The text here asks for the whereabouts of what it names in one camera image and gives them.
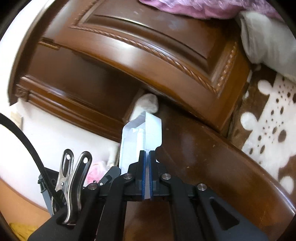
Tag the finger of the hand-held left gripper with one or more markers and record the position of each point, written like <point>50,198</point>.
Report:
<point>112,175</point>

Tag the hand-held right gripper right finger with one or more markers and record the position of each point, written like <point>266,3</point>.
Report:
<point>151,183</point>

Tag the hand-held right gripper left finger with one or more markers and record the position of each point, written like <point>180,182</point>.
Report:
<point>143,178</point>

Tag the pink tissue pack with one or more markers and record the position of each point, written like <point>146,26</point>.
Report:
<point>97,171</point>

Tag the brown wooden nightstand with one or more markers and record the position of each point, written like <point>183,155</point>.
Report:
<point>208,162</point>

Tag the brown white spotted blanket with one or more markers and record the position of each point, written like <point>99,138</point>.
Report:
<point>266,129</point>

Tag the brown wooden headboard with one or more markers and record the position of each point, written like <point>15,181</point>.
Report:
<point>138,46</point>

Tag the purple quilt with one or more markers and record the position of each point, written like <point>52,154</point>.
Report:
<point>196,8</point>

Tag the white pillow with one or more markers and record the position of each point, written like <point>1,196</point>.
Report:
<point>266,41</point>

